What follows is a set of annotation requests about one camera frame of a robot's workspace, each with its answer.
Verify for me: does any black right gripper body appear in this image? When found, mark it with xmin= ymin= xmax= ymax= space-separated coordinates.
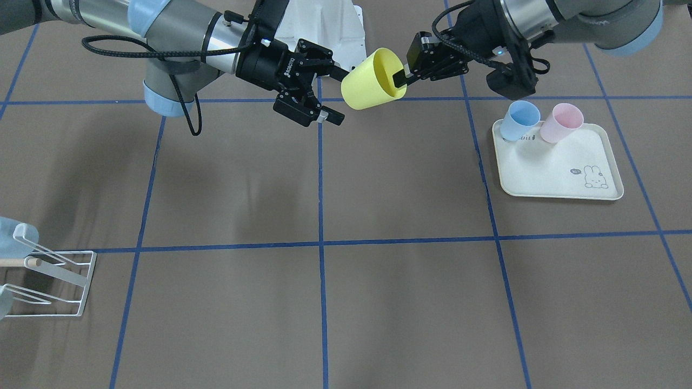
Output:
xmin=236 ymin=40 xmax=303 ymax=95

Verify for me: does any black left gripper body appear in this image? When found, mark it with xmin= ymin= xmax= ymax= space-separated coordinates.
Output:
xmin=448 ymin=1 xmax=538 ymax=100

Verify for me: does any yellow plastic cup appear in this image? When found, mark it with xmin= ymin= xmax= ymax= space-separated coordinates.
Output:
xmin=341 ymin=48 xmax=407 ymax=110

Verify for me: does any pink plastic cup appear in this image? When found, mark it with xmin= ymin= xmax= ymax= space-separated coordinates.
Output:
xmin=539 ymin=103 xmax=584 ymax=144

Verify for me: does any light blue plastic cup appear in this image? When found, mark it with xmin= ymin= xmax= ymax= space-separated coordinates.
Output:
xmin=1 ymin=217 xmax=39 ymax=259

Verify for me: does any grey plastic cup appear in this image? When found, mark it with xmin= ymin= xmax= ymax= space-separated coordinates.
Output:
xmin=0 ymin=285 xmax=14 ymax=320

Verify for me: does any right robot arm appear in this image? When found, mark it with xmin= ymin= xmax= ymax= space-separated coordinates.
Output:
xmin=1 ymin=1 xmax=348 ymax=136

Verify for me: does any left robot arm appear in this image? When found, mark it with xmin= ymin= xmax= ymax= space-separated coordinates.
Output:
xmin=391 ymin=1 xmax=668 ymax=100

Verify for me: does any blue cup near base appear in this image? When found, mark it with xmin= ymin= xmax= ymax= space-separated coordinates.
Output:
xmin=500 ymin=99 xmax=541 ymax=142

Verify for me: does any cream plastic tray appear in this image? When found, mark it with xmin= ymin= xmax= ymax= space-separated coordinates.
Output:
xmin=491 ymin=120 xmax=624 ymax=201

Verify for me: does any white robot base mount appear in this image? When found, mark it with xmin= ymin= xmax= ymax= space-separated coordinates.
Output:
xmin=275 ymin=1 xmax=368 ymax=72

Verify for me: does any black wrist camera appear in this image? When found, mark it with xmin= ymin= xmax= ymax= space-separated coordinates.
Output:
xmin=244 ymin=0 xmax=289 ymax=42

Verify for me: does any white wire cup rack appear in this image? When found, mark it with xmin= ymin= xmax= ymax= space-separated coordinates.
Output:
xmin=2 ymin=242 xmax=97 ymax=319

